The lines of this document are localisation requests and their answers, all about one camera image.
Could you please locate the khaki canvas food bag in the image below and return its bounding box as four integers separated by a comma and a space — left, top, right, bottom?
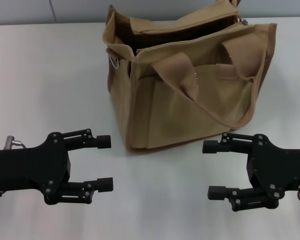
101, 0, 278, 155

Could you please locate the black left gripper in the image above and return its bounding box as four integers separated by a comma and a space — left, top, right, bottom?
0, 128, 114, 206

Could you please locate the silver left gripper connector stud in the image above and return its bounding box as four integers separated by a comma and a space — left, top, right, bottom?
6, 135, 28, 150

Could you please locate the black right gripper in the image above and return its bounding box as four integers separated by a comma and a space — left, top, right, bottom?
201, 132, 300, 213

